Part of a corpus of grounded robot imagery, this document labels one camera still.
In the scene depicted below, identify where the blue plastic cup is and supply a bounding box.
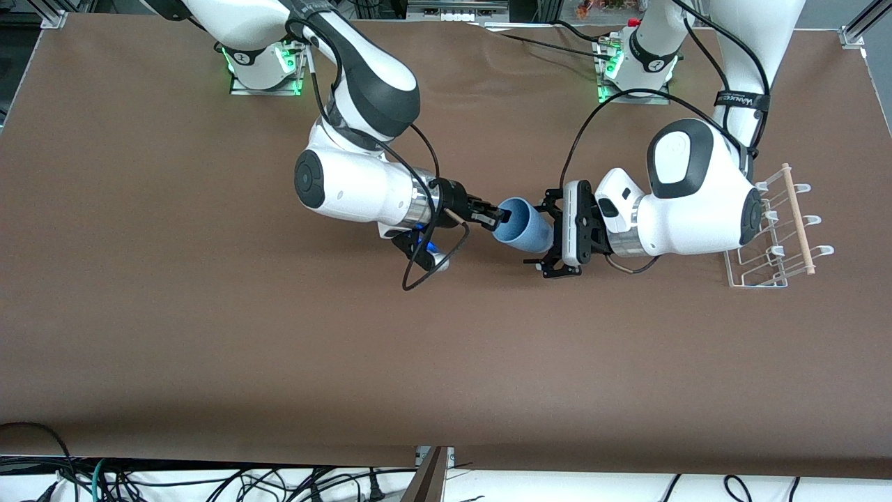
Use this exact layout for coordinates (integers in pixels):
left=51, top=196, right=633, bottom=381
left=492, top=197, right=556, bottom=254

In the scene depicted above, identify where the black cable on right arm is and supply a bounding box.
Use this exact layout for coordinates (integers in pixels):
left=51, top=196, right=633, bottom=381
left=286, top=17, right=472, bottom=292

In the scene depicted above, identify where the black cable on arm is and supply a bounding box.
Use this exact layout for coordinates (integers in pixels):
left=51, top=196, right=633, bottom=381
left=559, top=0, right=773, bottom=193
left=286, top=17, right=472, bottom=292

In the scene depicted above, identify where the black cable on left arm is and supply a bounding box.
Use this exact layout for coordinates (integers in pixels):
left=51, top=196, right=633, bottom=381
left=559, top=0, right=773, bottom=193

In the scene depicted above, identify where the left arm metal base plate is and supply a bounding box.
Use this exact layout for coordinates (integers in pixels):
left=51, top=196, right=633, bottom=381
left=594, top=36, right=672, bottom=106

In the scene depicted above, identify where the black cable across table edge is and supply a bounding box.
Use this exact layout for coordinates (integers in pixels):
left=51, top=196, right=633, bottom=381
left=484, top=20, right=610, bottom=63

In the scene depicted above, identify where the black velcro cable strap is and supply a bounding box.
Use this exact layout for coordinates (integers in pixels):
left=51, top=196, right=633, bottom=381
left=714, top=91, right=771, bottom=113

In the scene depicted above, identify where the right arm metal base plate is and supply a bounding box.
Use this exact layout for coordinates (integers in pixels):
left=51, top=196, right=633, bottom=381
left=229, top=42, right=306, bottom=97

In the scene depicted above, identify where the white wire rack wooden rod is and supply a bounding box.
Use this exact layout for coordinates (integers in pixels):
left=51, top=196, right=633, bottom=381
left=723, top=163, right=835, bottom=289

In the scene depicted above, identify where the aluminium table post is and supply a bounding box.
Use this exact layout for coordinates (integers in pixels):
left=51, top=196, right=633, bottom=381
left=400, top=446, right=455, bottom=502

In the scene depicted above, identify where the black tangled floor cable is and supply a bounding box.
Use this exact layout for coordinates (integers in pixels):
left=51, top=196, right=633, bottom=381
left=111, top=464, right=419, bottom=502

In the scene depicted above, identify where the green cable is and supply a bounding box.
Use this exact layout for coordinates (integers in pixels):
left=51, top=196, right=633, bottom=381
left=90, top=458, right=116, bottom=502

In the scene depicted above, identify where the black looped floor cable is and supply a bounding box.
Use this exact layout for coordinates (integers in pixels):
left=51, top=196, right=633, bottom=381
left=0, top=421, right=76, bottom=483

